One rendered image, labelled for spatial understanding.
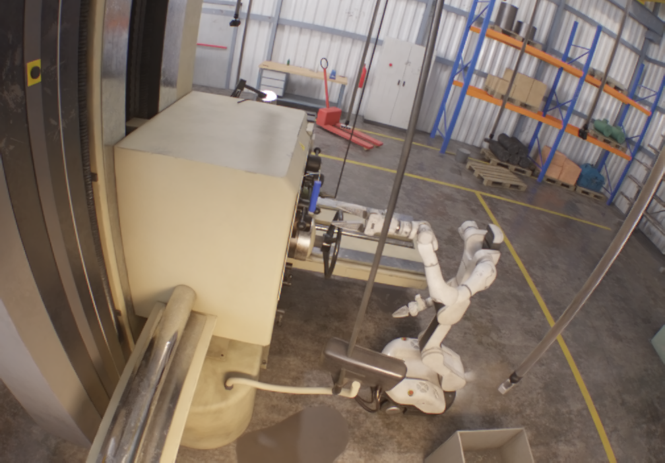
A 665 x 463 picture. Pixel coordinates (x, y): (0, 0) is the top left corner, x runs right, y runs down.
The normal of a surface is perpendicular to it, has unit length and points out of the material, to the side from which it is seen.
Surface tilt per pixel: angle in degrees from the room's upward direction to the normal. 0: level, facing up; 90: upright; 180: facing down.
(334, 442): 0
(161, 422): 0
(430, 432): 0
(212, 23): 90
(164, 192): 90
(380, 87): 90
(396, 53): 90
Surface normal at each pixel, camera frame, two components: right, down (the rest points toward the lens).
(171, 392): 0.22, -0.83
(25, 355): -0.02, 0.52
